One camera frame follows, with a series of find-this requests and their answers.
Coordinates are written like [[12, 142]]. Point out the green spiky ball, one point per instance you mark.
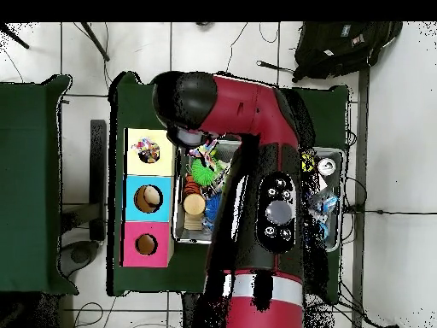
[[201, 172]]

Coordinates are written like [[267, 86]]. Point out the polka-dot cloth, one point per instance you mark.
[[205, 149]]

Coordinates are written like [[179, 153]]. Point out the grey round base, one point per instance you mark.
[[78, 256]]

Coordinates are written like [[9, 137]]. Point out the tan round wooden block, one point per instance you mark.
[[194, 203]]

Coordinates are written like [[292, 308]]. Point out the blue spiky ball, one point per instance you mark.
[[213, 208]]

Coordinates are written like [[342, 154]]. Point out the wooden box with three holes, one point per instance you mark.
[[131, 205]]

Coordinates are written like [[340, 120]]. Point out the dark green side tablecloth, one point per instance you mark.
[[34, 205]]

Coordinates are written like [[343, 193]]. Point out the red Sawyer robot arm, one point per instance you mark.
[[266, 205]]

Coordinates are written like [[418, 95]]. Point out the clear mesh bin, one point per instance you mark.
[[188, 236]]

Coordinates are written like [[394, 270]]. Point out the black tripod leg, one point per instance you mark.
[[15, 37], [95, 41]]

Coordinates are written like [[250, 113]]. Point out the white patterned cloth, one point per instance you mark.
[[146, 149]]

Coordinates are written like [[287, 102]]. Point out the black backpack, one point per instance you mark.
[[341, 48]]

